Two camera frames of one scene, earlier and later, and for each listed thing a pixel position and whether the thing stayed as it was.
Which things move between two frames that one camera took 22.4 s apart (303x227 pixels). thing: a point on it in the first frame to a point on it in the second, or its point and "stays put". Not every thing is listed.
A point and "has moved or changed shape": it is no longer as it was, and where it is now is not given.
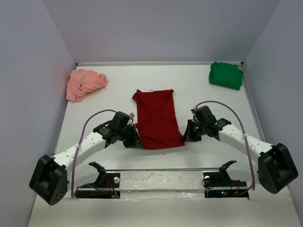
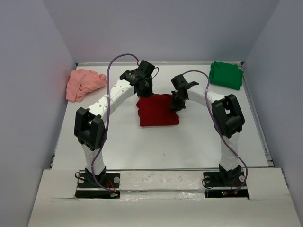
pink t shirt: x=82 y=81 stays put
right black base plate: x=219 y=184 stays put
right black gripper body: x=199 y=130 to x=178 y=102
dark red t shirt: x=157 y=125 has moved or changed shape
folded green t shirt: x=227 y=74 stays put
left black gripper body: x=127 y=135 to x=147 y=90
